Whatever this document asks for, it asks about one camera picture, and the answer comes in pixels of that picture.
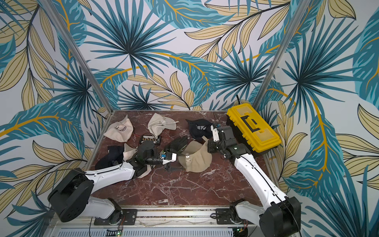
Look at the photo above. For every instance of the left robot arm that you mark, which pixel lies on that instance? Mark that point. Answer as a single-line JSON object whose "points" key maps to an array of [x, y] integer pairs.
{"points": [[72, 197]]}

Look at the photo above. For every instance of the cream Colorado cap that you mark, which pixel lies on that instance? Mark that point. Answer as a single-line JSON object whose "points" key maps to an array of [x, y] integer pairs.
{"points": [[127, 155]]}

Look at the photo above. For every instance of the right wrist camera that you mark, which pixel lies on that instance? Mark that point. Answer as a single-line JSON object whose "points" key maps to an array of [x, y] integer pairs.
{"points": [[215, 133]]}

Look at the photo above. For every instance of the navy black cap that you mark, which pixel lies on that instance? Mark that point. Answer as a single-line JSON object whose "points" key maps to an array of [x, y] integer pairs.
{"points": [[113, 158]]}

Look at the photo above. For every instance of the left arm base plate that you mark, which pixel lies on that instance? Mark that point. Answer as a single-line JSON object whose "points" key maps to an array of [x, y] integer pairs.
{"points": [[124, 217]]}

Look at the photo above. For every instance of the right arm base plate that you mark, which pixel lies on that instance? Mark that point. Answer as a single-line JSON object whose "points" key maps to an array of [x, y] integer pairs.
{"points": [[229, 216]]}

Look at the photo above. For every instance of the yellow black toolbox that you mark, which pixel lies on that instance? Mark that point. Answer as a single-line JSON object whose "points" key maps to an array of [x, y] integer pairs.
{"points": [[252, 130]]}

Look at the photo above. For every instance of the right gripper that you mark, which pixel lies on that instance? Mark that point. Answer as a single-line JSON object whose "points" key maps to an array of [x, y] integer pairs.
{"points": [[212, 143]]}

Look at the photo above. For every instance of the tan khaki cap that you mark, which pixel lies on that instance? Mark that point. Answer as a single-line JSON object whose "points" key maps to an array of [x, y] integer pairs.
{"points": [[195, 157]]}

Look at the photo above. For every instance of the white perforated cap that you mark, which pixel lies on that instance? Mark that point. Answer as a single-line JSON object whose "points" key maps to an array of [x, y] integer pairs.
{"points": [[158, 124]]}

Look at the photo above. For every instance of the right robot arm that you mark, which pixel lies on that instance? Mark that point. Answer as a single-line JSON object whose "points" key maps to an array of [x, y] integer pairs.
{"points": [[279, 215]]}

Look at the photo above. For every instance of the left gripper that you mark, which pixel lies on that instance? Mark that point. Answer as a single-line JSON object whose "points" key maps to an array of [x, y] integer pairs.
{"points": [[171, 168]]}

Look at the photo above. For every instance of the green black cap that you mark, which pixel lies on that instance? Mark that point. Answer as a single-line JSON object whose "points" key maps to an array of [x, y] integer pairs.
{"points": [[177, 145]]}

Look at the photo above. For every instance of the black charger board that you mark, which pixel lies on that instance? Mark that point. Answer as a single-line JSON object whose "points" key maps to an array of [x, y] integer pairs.
{"points": [[155, 139]]}

